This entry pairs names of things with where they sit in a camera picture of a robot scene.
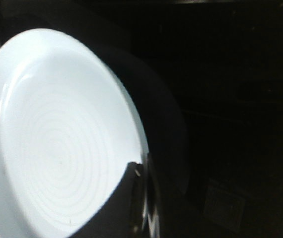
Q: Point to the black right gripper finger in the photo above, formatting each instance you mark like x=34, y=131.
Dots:
x=131, y=211

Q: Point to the black glass cooktop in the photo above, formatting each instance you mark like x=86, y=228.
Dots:
x=206, y=77

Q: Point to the light blue plate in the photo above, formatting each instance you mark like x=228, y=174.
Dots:
x=68, y=130

